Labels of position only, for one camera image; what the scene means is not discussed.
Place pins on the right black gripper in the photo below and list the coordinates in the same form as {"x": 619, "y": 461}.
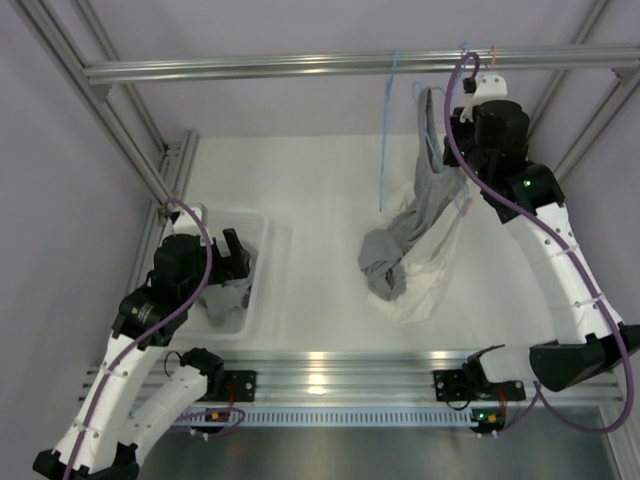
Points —
{"x": 457, "y": 126}

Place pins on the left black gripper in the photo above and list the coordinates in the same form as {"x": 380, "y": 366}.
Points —
{"x": 230, "y": 267}

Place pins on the grey tank top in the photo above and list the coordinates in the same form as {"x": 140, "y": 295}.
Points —
{"x": 221, "y": 301}
{"x": 383, "y": 249}

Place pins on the light blue wire hanger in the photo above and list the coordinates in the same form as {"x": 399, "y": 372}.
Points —
{"x": 385, "y": 128}

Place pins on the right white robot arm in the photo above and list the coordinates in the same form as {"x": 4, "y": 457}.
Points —
{"x": 530, "y": 204}

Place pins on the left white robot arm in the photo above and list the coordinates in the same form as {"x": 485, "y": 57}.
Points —
{"x": 110, "y": 437}

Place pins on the white tank top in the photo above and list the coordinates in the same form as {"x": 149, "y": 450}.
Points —
{"x": 428, "y": 266}

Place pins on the white plastic basket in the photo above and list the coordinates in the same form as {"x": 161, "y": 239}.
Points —
{"x": 178, "y": 266}

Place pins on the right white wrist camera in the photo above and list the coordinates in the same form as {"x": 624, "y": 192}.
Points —
{"x": 480, "y": 89}

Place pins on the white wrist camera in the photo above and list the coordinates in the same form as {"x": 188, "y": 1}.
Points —
{"x": 181, "y": 222}
{"x": 480, "y": 89}

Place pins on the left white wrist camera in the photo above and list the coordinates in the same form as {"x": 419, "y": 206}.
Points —
{"x": 181, "y": 222}

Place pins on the pink wire hanger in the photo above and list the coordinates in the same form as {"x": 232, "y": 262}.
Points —
{"x": 492, "y": 55}

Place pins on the left aluminium frame post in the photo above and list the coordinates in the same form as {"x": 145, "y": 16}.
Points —
{"x": 165, "y": 171}

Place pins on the aluminium frame post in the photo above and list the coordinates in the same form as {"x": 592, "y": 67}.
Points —
{"x": 578, "y": 106}
{"x": 165, "y": 171}

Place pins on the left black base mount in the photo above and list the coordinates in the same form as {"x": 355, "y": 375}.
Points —
{"x": 238, "y": 386}

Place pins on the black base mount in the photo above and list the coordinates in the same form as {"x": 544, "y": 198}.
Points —
{"x": 238, "y": 386}
{"x": 454, "y": 386}

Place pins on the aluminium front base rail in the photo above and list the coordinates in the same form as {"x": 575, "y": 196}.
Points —
{"x": 366, "y": 379}

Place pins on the right aluminium frame post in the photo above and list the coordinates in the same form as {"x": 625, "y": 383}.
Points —
{"x": 578, "y": 106}

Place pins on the slotted grey cable duct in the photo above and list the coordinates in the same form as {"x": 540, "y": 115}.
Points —
{"x": 436, "y": 417}

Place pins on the aluminium hanging rail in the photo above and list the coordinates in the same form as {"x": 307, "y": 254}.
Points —
{"x": 566, "y": 57}

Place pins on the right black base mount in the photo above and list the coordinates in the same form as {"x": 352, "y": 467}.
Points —
{"x": 454, "y": 386}

